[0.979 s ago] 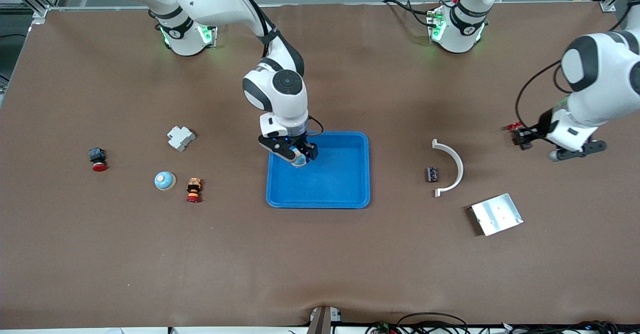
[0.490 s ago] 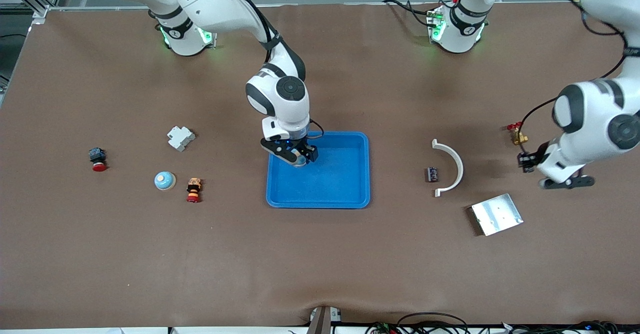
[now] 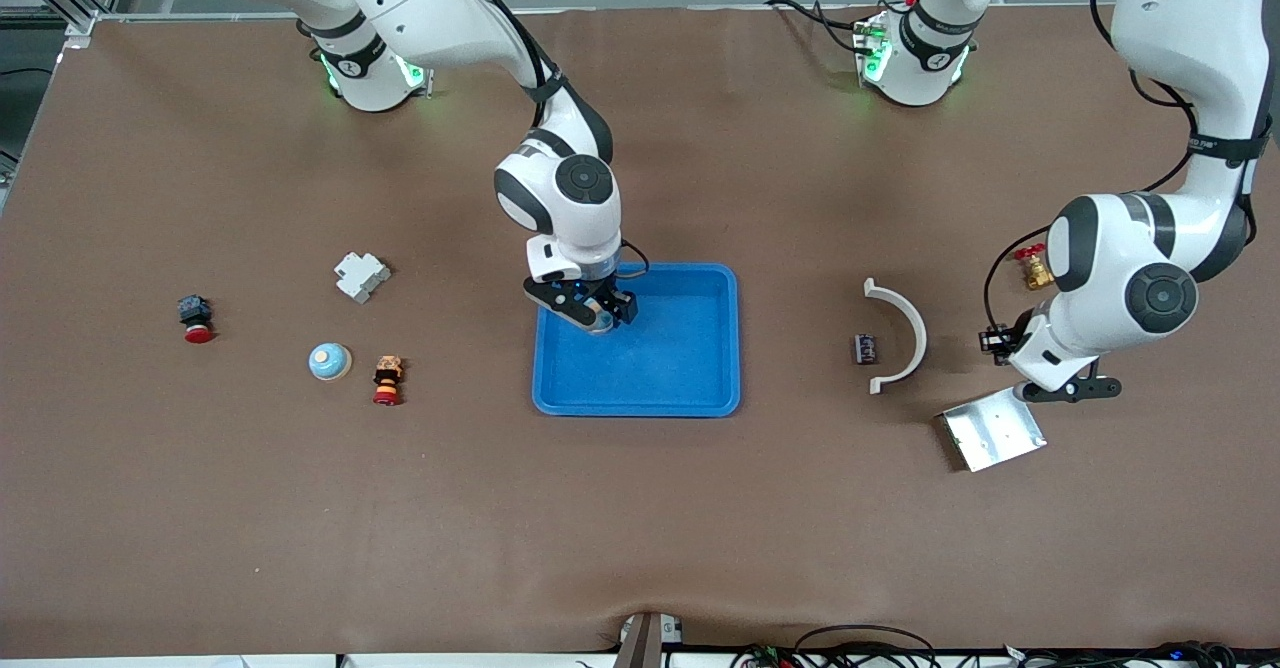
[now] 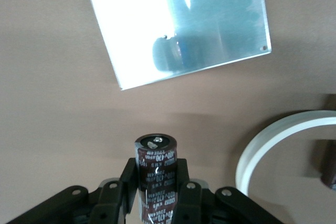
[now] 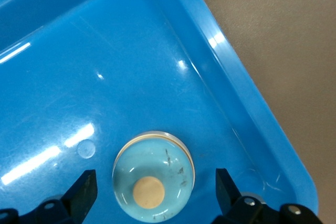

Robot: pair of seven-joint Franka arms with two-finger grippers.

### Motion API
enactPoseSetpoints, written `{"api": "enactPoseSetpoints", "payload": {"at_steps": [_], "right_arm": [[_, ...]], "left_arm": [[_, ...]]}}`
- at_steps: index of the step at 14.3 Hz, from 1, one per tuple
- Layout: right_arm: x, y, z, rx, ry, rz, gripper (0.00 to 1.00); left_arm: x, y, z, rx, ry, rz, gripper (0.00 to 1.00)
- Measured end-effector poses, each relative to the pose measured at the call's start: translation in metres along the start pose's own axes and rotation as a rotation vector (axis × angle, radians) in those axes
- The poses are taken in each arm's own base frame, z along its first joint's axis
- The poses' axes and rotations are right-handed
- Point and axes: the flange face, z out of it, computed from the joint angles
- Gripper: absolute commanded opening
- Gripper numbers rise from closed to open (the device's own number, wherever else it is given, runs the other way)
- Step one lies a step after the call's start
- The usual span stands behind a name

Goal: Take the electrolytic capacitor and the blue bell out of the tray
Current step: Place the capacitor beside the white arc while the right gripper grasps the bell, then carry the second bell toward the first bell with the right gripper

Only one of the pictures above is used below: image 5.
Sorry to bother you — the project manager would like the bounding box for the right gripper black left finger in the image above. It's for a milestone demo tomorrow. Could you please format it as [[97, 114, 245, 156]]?
[[0, 169, 98, 224]]

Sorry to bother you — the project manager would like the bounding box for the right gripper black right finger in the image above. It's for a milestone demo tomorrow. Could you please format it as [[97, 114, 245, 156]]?
[[211, 167, 320, 224]]

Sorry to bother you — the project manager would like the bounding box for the blue plastic tray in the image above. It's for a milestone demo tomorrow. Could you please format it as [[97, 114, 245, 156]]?
[[0, 0, 317, 224]]

